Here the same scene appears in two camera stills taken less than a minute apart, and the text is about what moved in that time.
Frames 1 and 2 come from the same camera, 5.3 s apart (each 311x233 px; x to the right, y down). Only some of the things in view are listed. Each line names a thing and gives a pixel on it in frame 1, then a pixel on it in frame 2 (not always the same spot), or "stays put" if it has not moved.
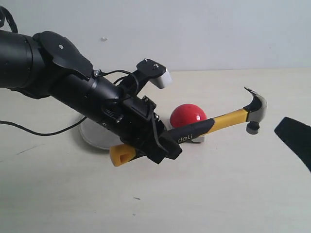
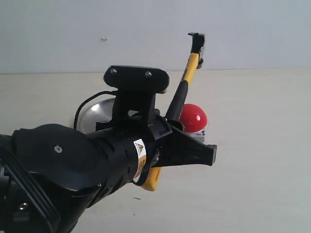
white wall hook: x=103 y=39 stays put
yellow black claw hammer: x=255 y=113 -> x=197 y=58
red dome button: x=186 y=114 stays put
